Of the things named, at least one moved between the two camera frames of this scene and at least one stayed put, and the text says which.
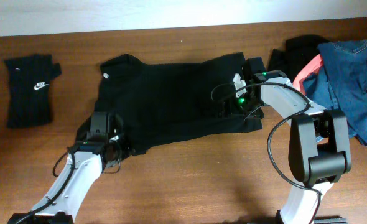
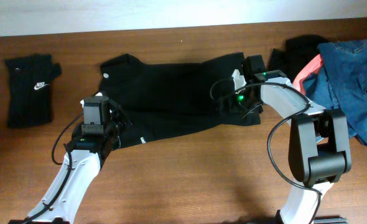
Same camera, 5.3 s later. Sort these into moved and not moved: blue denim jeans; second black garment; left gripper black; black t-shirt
Moved: left gripper black
Not moved: blue denim jeans; black t-shirt; second black garment
